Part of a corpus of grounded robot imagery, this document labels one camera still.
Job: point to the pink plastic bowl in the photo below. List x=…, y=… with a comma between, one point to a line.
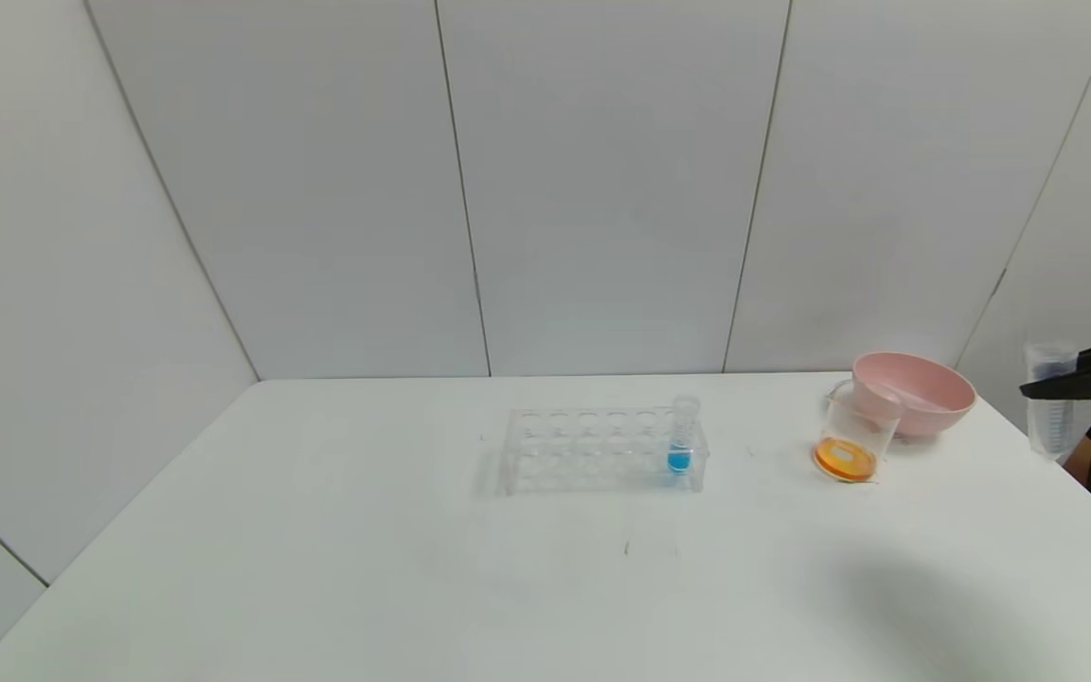
x=934, y=407

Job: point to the clear glass beaker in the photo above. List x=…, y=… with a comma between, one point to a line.
x=847, y=459

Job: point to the test tube with blue pigment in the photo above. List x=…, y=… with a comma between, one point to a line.
x=679, y=460

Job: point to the clear acrylic test tube rack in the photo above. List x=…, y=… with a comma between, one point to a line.
x=588, y=464

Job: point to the test tube with yellow pigment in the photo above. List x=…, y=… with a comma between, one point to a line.
x=1049, y=426

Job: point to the test tube with red pigment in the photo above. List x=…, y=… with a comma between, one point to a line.
x=915, y=396

